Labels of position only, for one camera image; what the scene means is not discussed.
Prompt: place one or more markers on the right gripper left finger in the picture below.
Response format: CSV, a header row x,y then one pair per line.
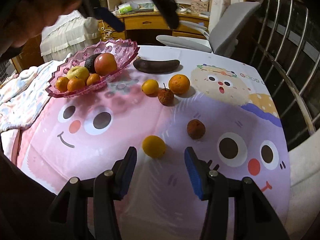
x,y
123,171

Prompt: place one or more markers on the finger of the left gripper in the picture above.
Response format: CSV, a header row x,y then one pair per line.
x,y
168,8
93,8

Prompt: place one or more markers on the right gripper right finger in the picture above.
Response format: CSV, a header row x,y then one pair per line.
x,y
198,171

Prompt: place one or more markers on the small yellow-orange kumquat front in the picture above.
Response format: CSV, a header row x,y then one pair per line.
x,y
154,146

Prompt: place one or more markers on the small yellow-orange kumquat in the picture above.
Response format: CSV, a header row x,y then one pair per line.
x,y
154,146
150,87

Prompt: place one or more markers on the red lychee front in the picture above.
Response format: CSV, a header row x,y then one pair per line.
x,y
196,129

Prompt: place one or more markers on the red lychee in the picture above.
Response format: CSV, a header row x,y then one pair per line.
x,y
165,96
196,129

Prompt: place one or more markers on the dark avocado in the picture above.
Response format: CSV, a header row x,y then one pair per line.
x,y
89,63

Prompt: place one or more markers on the red lychee back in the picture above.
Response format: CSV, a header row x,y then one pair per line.
x,y
165,96

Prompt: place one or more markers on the large orange mandarin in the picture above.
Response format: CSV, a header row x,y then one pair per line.
x,y
62,83

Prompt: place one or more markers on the small yellow-orange kumquat back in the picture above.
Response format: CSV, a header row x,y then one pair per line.
x,y
150,87

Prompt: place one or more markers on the white pleated furniture cover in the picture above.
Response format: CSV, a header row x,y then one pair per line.
x,y
71,33

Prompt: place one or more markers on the wooden desk with drawers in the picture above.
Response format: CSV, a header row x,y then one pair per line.
x,y
144,27

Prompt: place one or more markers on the pink plastic fruit tray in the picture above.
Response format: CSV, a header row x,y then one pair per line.
x,y
124,51

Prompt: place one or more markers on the blackened overripe banana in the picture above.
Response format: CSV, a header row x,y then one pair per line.
x,y
156,67

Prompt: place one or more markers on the grey office chair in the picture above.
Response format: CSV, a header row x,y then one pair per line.
x,y
226,21

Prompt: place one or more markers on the cartoon printed bedsheet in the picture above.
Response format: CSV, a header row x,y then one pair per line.
x,y
85,135

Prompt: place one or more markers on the pastel floral blanket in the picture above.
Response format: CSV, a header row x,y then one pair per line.
x,y
23,98

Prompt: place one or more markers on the metal bed rail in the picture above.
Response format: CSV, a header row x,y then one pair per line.
x,y
281,41

